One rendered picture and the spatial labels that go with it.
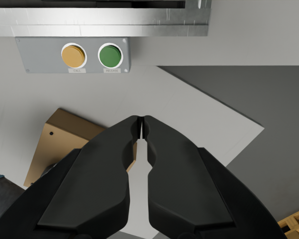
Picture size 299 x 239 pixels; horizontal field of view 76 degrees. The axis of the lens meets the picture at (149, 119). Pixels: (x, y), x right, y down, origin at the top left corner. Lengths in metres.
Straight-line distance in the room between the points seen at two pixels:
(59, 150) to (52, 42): 0.28
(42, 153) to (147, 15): 0.43
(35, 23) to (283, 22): 0.52
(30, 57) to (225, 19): 0.42
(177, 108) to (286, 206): 2.37
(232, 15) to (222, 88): 1.06
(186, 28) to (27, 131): 0.53
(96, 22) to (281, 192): 2.43
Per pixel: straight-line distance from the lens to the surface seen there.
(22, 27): 0.45
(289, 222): 2.96
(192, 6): 0.39
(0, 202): 0.46
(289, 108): 1.88
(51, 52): 0.43
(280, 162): 2.23
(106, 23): 0.40
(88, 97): 0.55
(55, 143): 0.56
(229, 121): 0.62
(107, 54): 0.39
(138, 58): 0.50
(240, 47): 0.54
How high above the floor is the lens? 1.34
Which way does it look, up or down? 60 degrees down
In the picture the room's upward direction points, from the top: 178 degrees clockwise
